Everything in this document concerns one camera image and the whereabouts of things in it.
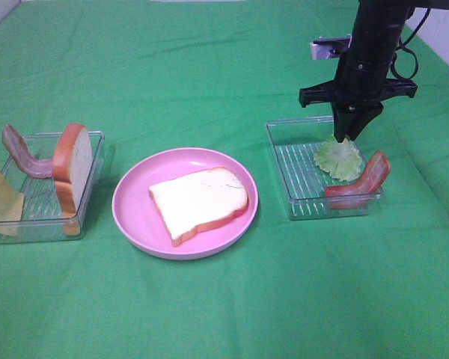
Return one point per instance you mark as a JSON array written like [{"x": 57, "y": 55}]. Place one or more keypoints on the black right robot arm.
[{"x": 379, "y": 24}]

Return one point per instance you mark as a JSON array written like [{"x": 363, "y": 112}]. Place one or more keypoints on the green tablecloth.
[{"x": 157, "y": 75}]

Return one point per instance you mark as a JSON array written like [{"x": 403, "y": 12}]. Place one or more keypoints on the bacon strip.
[
  {"x": 363, "y": 181},
  {"x": 19, "y": 151}
]

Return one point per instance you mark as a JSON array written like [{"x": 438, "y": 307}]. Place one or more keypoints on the pink round plate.
[{"x": 139, "y": 220}]

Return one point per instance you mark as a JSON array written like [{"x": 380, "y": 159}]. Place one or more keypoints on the right clear plastic tray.
[{"x": 293, "y": 143}]

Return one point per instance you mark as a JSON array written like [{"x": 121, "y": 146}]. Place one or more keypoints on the clear plastic tray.
[
  {"x": 42, "y": 219},
  {"x": 293, "y": 143}
]

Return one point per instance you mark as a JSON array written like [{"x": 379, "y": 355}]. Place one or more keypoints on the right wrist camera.
[{"x": 332, "y": 47}]

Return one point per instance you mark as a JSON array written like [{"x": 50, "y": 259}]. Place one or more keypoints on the bread slice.
[
  {"x": 71, "y": 165},
  {"x": 199, "y": 201}
]

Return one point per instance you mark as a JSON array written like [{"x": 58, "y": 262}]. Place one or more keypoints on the left clear plastic tray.
[{"x": 42, "y": 219}]

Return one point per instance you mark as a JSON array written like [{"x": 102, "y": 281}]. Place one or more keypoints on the yellow cheese slice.
[{"x": 11, "y": 205}]

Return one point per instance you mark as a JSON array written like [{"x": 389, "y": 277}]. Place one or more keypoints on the green lettuce leaf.
[{"x": 340, "y": 160}]

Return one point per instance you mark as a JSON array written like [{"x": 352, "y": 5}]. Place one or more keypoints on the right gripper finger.
[
  {"x": 361, "y": 117},
  {"x": 343, "y": 117}
]

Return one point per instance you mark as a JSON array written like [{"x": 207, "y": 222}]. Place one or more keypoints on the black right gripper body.
[{"x": 361, "y": 79}]

